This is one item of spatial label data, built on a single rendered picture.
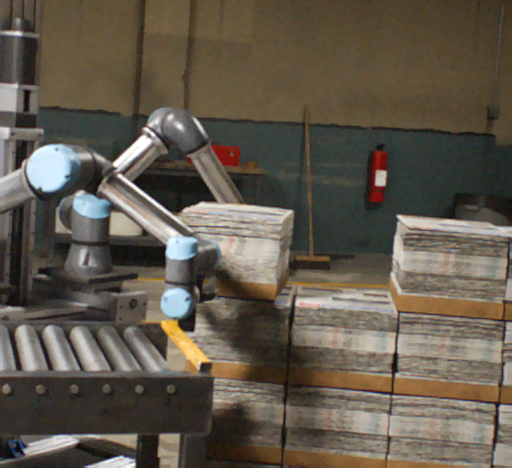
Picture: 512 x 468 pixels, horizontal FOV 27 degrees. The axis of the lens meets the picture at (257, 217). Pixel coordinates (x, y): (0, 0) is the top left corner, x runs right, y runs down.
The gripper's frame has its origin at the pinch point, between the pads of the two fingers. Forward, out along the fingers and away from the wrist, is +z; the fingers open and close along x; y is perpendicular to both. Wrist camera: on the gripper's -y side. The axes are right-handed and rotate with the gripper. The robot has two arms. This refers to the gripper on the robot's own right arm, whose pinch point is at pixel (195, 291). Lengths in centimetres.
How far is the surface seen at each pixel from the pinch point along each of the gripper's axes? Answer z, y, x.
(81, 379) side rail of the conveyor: -79, -6, 11
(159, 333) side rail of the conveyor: -23.5, -7.3, 5.3
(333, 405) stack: 8, -30, -40
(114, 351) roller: -52, -6, 11
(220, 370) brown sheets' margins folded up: 7.7, -22.9, -7.6
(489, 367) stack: 9, -16, -81
